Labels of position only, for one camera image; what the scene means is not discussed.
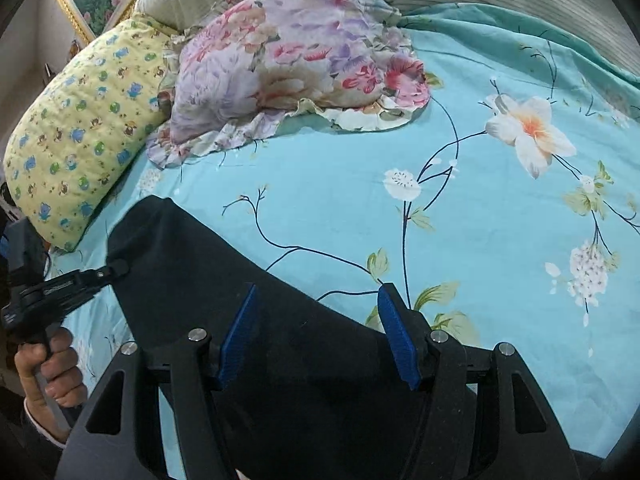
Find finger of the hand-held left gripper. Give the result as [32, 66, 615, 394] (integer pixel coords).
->
[47, 259, 130, 295]
[50, 280, 115, 317]

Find black pants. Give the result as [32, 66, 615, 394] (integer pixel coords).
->
[107, 196, 481, 480]

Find person's left hand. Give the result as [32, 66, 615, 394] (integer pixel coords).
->
[14, 327, 88, 408]

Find floral ruffled pillow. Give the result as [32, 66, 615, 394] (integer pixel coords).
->
[145, 0, 433, 170]

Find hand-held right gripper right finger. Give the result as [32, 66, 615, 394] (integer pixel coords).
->
[376, 282, 583, 480]

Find person's left forearm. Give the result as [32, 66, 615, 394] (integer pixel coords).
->
[0, 395, 71, 480]

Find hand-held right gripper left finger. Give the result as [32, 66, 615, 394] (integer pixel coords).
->
[55, 282, 261, 480]

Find teal floral bed sheet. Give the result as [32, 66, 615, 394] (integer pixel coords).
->
[47, 2, 640, 480]

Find yellow bear-print pillow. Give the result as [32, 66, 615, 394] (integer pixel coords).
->
[2, 16, 173, 253]

